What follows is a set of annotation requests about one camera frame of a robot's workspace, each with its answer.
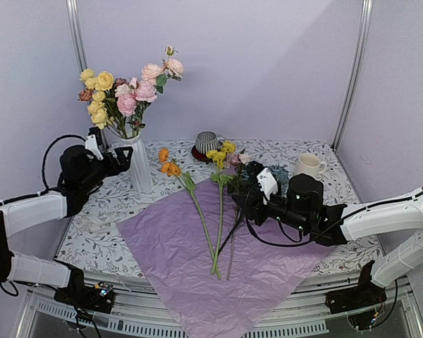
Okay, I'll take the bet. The aluminium front rail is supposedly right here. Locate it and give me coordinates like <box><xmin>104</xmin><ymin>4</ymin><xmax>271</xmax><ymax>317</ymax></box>
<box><xmin>16</xmin><ymin>272</ymin><xmax>423</xmax><ymax>337</ymax></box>

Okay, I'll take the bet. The peach pink rose stem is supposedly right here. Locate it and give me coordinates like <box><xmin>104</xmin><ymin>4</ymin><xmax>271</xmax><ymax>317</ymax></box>
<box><xmin>140</xmin><ymin>44</ymin><xmax>185</xmax><ymax>138</ymax></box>

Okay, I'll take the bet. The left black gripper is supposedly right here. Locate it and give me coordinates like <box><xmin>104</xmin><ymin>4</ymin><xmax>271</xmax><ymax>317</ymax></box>
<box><xmin>80</xmin><ymin>146</ymin><xmax>134</xmax><ymax>193</ymax></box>

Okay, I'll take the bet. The white ribbed vase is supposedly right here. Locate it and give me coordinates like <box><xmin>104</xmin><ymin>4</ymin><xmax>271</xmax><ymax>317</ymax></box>
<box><xmin>113</xmin><ymin>136</ymin><xmax>152</xmax><ymax>192</ymax></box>

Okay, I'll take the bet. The mauve pink flower stem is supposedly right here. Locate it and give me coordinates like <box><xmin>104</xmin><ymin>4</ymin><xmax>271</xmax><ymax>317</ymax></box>
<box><xmin>225</xmin><ymin>149</ymin><xmax>253</xmax><ymax>281</ymax></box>

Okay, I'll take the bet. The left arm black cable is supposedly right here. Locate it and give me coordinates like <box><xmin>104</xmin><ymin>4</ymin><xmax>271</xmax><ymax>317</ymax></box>
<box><xmin>0</xmin><ymin>133</ymin><xmax>90</xmax><ymax>208</ymax></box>

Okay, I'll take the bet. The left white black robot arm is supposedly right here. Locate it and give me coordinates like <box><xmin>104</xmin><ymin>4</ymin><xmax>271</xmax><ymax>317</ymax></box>
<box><xmin>0</xmin><ymin>145</ymin><xmax>133</xmax><ymax>306</ymax></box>

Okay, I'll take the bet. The orange flower stem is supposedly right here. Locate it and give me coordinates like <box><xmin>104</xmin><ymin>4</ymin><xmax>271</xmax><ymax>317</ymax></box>
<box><xmin>158</xmin><ymin>148</ymin><xmax>215</xmax><ymax>260</ymax></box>

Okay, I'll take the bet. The right aluminium frame post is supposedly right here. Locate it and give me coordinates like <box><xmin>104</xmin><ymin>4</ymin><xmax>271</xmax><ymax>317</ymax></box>
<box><xmin>331</xmin><ymin>0</ymin><xmax>373</xmax><ymax>153</ymax></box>

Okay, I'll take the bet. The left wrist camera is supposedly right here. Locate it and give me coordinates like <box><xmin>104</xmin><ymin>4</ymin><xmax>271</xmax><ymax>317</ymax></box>
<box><xmin>85</xmin><ymin>127</ymin><xmax>104</xmax><ymax>161</ymax></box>

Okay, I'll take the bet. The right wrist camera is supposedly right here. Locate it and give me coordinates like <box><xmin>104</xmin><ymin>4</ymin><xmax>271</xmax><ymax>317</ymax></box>
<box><xmin>246</xmin><ymin>161</ymin><xmax>278</xmax><ymax>205</ymax></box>

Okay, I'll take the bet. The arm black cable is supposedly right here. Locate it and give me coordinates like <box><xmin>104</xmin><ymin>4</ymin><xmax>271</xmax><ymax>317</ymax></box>
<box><xmin>0</xmin><ymin>133</ymin><xmax>90</xmax><ymax>208</ymax></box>
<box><xmin>243</xmin><ymin>182</ymin><xmax>423</xmax><ymax>247</ymax></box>

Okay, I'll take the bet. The dark red coaster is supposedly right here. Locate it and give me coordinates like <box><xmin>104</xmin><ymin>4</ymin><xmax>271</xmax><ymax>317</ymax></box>
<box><xmin>191</xmin><ymin>146</ymin><xmax>212</xmax><ymax>163</ymax></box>

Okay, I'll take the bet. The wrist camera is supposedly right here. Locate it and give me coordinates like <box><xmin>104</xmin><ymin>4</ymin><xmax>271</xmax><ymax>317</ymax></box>
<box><xmin>85</xmin><ymin>127</ymin><xmax>104</xmax><ymax>161</ymax></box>
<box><xmin>246</xmin><ymin>161</ymin><xmax>278</xmax><ymax>205</ymax></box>

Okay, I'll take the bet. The striped grey mug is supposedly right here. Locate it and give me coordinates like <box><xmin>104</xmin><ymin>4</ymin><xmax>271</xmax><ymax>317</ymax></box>
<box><xmin>195</xmin><ymin>131</ymin><xmax>225</xmax><ymax>155</ymax></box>

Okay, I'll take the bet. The left aluminium frame post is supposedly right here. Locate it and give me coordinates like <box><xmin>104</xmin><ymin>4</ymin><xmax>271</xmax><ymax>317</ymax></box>
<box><xmin>65</xmin><ymin>0</ymin><xmax>87</xmax><ymax>73</ymax></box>

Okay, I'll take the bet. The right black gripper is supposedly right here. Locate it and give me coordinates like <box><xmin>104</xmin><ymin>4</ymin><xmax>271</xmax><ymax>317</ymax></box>
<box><xmin>233</xmin><ymin>182</ymin><xmax>310</xmax><ymax>232</ymax></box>

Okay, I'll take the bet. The white printed ribbon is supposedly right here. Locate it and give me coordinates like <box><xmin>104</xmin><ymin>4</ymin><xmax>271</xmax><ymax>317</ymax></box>
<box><xmin>82</xmin><ymin>215</ymin><xmax>116</xmax><ymax>234</ymax></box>

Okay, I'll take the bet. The aluminium frame post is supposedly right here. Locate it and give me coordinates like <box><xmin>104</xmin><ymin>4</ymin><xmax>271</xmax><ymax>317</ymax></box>
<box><xmin>331</xmin><ymin>0</ymin><xmax>373</xmax><ymax>153</ymax></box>
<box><xmin>65</xmin><ymin>0</ymin><xmax>87</xmax><ymax>73</ymax></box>

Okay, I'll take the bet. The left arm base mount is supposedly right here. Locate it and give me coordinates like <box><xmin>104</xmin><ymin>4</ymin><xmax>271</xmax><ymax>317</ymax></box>
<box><xmin>54</xmin><ymin>282</ymin><xmax>115</xmax><ymax>314</ymax></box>

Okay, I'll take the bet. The pale yellow rose stem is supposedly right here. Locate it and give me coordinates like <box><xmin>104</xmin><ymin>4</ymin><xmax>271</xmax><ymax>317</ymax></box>
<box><xmin>78</xmin><ymin>68</ymin><xmax>128</xmax><ymax>139</ymax></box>

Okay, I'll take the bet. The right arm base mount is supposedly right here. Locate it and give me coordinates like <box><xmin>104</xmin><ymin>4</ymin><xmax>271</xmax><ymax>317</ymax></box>
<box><xmin>325</xmin><ymin>282</ymin><xmax>387</xmax><ymax>314</ymax></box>

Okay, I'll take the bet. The floral patterned table mat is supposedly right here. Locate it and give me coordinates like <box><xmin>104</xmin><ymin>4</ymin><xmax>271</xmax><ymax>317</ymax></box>
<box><xmin>59</xmin><ymin>139</ymin><xmax>385</xmax><ymax>282</ymax></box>

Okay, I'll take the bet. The dusty red white flower stem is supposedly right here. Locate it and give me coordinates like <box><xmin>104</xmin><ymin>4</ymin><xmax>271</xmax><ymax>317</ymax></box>
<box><xmin>78</xmin><ymin>75</ymin><xmax>129</xmax><ymax>102</ymax></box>

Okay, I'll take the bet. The bright yellow flower stem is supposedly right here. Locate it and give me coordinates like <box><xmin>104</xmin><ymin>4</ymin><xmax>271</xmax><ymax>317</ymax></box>
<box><xmin>206</xmin><ymin>141</ymin><xmax>236</xmax><ymax>280</ymax></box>

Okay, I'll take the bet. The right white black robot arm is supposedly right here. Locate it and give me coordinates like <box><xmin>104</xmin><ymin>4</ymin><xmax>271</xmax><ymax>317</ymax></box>
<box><xmin>234</xmin><ymin>170</ymin><xmax>423</xmax><ymax>307</ymax></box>

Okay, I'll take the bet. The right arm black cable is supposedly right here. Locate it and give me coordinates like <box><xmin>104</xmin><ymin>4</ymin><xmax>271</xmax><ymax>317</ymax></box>
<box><xmin>243</xmin><ymin>182</ymin><xmax>423</xmax><ymax>247</ymax></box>

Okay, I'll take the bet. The blue fabric flower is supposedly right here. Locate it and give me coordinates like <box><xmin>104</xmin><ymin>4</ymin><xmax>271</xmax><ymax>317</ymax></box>
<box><xmin>242</xmin><ymin>165</ymin><xmax>289</xmax><ymax>196</ymax></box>

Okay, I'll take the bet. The cream white mug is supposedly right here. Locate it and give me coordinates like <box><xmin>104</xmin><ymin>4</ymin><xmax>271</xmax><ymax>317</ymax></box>
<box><xmin>293</xmin><ymin>153</ymin><xmax>327</xmax><ymax>179</ymax></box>

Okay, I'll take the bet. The purple wrapping paper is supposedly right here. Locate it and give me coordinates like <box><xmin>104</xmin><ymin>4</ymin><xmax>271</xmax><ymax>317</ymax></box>
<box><xmin>117</xmin><ymin>180</ymin><xmax>331</xmax><ymax>337</ymax></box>

